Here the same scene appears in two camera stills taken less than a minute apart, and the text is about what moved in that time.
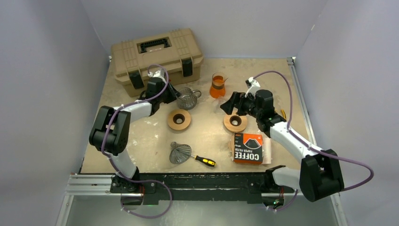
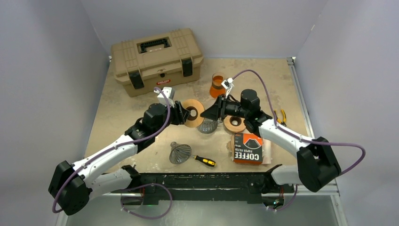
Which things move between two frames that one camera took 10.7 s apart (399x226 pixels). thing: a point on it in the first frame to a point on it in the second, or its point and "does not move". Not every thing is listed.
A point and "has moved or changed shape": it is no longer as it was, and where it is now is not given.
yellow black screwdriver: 206,161 does not move
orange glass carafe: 217,90 does not move
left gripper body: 167,96 to 177,118
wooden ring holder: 179,119 has moved or changed shape
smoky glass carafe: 187,99 to 209,126
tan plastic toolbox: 177,50 does not move
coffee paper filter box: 248,148 does not move
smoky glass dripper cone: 179,153 does not move
